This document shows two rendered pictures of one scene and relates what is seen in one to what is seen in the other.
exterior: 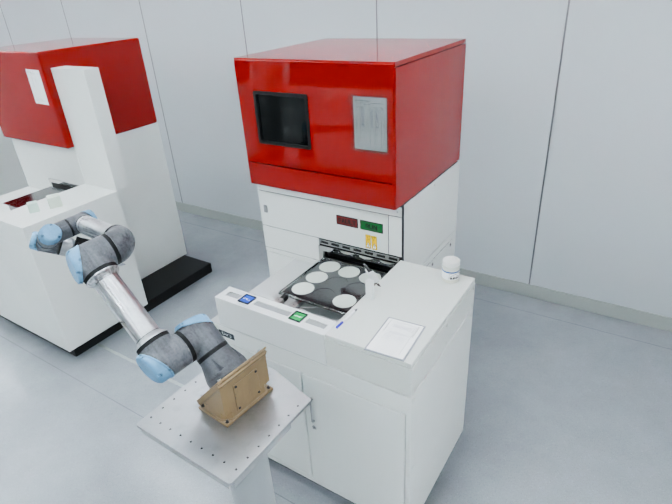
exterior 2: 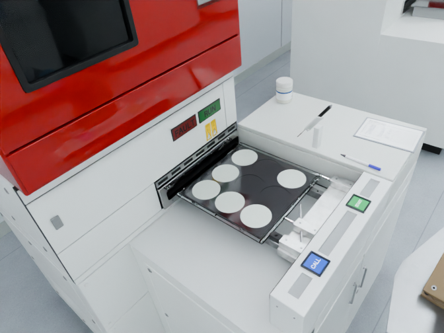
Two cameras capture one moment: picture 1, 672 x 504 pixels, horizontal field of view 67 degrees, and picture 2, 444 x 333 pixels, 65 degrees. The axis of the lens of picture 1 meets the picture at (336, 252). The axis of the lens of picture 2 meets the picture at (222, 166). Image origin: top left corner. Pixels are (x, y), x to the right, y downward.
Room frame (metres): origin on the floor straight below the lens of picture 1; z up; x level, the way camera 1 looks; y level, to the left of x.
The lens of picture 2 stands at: (1.88, 0.92, 1.74)
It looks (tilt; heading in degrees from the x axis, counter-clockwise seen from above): 39 degrees down; 280
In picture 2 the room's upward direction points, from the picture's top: 7 degrees counter-clockwise
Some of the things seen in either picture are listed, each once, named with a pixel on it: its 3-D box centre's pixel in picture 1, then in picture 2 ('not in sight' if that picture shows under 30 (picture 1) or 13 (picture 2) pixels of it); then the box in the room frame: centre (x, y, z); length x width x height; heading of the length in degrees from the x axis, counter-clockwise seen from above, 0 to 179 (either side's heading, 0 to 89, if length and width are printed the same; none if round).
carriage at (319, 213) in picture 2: not in sight; (318, 220); (1.72, 0.14, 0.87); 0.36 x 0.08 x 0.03; 56
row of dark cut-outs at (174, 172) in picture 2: (357, 250); (199, 152); (2.13, -0.10, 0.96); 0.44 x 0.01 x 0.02; 56
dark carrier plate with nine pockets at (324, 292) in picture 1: (336, 283); (248, 184); (1.95, 0.01, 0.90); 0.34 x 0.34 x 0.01; 56
